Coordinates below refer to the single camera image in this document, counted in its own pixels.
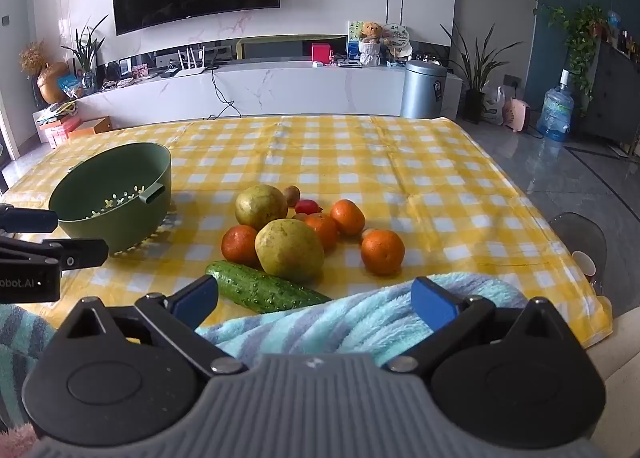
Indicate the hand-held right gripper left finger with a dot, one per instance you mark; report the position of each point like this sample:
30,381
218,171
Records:
192,300

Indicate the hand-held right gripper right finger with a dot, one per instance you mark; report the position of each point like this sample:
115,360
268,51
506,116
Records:
432,305

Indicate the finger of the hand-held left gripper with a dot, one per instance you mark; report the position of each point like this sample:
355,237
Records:
80,254
30,220

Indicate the green cucumber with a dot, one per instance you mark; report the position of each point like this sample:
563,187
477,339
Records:
250,288

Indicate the orange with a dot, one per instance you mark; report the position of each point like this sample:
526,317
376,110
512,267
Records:
348,217
239,244
382,252
325,232

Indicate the green colander bowl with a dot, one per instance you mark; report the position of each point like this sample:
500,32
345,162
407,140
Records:
125,170

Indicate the yellow pear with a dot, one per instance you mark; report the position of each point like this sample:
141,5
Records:
290,250

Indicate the red cherry tomato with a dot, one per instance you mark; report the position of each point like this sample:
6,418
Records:
306,207

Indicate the pink box stack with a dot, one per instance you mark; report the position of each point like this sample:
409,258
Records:
57,132

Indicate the blue striped fleece blanket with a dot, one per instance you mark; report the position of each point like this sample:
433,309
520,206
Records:
325,328

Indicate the orange shoe box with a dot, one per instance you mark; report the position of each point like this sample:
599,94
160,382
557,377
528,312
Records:
90,127

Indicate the yellow paper bag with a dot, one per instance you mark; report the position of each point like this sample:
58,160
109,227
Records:
55,111

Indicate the golden vase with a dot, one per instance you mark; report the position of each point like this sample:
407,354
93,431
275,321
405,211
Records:
52,82

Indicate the blue snack packet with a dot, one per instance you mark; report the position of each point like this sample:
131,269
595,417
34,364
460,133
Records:
68,85

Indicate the yellow checkered tablecloth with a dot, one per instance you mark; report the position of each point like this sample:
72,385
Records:
400,162

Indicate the paper cup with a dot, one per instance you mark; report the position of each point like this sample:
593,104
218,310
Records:
584,265

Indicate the pink fluffy cloth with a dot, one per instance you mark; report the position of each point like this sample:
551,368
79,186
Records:
12,443

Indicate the dried flower bunch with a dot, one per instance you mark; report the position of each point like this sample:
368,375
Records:
31,57

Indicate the grey transparent chair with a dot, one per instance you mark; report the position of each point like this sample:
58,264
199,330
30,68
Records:
582,233

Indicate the green plant in glass vase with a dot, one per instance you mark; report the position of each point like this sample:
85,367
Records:
87,57

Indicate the white plastic bag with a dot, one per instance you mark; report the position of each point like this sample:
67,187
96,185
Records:
492,107

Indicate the long-leaf potted plant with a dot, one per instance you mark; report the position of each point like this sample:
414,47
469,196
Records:
472,102

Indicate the pink fan heater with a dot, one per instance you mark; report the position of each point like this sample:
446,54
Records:
517,113

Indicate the white router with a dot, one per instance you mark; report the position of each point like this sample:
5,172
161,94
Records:
190,70

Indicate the silver trash can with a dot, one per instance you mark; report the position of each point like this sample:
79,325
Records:
422,90

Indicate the blue water jug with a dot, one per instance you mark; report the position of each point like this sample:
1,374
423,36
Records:
556,112

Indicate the white marble television cabinet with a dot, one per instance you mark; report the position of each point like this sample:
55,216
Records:
300,87

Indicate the round printed hand fan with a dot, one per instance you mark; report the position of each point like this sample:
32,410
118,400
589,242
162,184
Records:
397,37

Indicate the brown teddy bear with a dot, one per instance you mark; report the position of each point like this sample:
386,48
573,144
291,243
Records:
371,37

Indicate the dark cabinet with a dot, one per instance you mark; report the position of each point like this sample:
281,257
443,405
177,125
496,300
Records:
612,97

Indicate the red box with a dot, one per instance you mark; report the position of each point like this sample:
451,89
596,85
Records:
321,52

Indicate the blue printed card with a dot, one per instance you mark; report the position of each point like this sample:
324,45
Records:
354,37

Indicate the trailing pothos plant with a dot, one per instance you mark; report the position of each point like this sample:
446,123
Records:
582,32

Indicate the pink photo frame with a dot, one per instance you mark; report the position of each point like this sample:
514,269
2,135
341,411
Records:
139,71

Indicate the wall socket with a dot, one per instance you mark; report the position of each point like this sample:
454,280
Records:
513,81

